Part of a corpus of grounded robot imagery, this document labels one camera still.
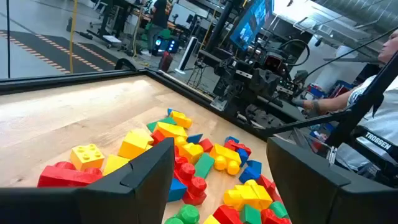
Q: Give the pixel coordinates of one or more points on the small yellow four-stud block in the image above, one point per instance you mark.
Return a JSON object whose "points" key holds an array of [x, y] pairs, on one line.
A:
{"points": [[87, 156]]}

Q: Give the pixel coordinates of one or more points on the small blue block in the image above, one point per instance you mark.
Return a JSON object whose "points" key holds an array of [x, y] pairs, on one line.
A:
{"points": [[195, 138], [170, 110], [243, 156], [231, 139]]}

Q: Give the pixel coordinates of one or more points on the red notched block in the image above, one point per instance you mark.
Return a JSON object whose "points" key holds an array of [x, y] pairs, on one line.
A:
{"points": [[65, 177]]}

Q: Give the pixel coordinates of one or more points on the small green block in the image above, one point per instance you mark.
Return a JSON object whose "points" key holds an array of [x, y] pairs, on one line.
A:
{"points": [[278, 209], [250, 215]]}

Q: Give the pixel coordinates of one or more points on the black workbench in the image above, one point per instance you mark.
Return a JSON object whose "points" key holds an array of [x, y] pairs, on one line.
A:
{"points": [[115, 18]]}

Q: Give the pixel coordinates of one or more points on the white tower device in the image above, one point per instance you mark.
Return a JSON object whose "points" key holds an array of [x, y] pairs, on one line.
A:
{"points": [[186, 54]]}

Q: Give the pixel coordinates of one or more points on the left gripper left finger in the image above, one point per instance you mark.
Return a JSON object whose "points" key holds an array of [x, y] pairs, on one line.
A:
{"points": [[93, 205]]}

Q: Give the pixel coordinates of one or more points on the green stud block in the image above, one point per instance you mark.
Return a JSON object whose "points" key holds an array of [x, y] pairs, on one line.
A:
{"points": [[187, 214], [173, 221]]}

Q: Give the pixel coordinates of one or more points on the green chair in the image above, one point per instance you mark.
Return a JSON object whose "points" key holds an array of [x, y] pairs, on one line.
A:
{"points": [[164, 33]]}

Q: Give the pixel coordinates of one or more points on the computer with blue lights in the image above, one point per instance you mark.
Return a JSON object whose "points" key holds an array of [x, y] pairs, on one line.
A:
{"points": [[164, 45]]}

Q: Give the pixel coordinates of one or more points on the large yellow stud block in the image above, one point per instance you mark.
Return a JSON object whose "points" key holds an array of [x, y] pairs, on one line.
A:
{"points": [[225, 158]]}

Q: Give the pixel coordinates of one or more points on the person's forearm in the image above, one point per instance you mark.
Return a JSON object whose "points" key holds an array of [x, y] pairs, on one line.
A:
{"points": [[332, 101]]}

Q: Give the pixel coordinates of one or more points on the large display screen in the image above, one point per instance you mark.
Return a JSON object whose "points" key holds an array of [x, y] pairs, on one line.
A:
{"points": [[252, 21]]}

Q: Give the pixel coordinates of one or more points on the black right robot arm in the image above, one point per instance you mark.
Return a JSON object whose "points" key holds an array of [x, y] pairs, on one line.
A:
{"points": [[245, 81]]}

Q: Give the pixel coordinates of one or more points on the small red block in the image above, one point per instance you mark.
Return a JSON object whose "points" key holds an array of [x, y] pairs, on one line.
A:
{"points": [[237, 145], [206, 145]]}

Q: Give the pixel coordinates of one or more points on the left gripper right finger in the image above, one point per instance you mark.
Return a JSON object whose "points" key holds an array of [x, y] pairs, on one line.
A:
{"points": [[326, 199]]}

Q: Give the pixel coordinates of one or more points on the person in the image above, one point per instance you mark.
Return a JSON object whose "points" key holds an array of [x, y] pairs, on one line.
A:
{"points": [[160, 18], [384, 121]]}

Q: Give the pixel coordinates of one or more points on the red case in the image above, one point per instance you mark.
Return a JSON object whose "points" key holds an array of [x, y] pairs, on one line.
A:
{"points": [[165, 61]]}

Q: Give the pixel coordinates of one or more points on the red stud block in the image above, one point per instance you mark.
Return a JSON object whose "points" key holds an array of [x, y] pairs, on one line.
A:
{"points": [[227, 215], [272, 217], [268, 185], [196, 189], [186, 169]]}

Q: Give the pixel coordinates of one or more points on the thin black pole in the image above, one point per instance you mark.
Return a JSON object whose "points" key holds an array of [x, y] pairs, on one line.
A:
{"points": [[8, 37]]}

